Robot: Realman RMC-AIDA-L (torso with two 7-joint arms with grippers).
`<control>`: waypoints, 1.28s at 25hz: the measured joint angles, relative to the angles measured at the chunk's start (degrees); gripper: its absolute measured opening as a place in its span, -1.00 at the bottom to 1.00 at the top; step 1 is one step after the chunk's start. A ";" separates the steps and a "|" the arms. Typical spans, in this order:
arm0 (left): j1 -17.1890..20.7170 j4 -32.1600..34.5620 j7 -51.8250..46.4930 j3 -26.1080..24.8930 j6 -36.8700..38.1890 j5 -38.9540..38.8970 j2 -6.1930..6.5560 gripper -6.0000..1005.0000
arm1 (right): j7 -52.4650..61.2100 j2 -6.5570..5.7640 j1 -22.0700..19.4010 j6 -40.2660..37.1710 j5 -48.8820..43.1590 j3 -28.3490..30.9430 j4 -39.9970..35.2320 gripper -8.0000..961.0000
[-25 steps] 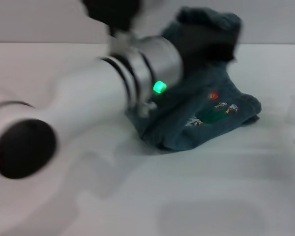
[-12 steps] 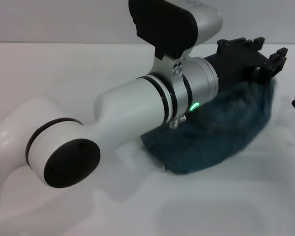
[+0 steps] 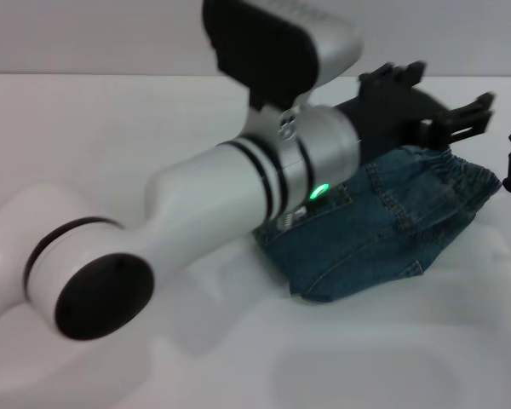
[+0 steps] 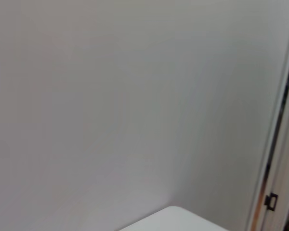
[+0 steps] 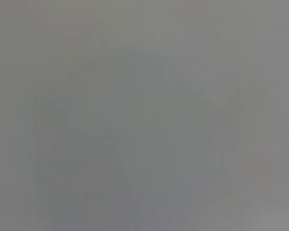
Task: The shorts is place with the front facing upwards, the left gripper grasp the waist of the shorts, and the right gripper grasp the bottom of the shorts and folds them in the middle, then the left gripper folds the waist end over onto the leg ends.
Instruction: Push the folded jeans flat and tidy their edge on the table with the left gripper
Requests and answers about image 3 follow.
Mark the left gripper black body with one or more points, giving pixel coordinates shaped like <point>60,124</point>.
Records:
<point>387,123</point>

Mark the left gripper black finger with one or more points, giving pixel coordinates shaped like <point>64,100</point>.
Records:
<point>464,119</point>
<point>394,72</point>

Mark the blue denim shorts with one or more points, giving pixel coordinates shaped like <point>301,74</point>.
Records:
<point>366,238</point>

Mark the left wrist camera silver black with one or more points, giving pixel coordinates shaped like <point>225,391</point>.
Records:
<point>281,47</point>

